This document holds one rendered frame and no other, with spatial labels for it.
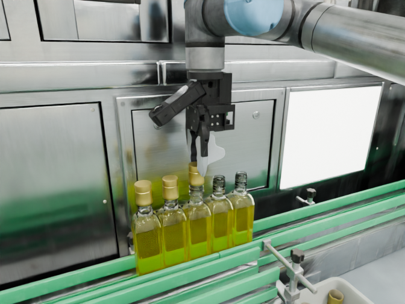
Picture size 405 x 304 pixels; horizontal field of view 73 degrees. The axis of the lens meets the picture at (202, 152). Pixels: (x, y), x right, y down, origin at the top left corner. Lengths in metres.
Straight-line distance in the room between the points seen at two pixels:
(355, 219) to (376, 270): 0.21
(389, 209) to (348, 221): 0.20
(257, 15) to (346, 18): 0.13
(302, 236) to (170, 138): 0.45
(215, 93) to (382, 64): 0.28
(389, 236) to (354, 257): 0.16
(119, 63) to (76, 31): 0.11
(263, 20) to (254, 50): 0.36
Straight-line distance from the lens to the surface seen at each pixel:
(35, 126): 0.69
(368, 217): 1.03
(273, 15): 0.45
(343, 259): 1.00
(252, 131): 0.80
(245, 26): 0.43
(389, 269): 1.14
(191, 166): 0.58
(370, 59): 0.44
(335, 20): 0.48
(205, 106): 0.54
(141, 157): 0.69
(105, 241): 0.82
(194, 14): 0.52
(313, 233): 0.86
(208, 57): 0.52
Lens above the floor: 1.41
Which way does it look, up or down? 19 degrees down
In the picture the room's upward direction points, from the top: straight up
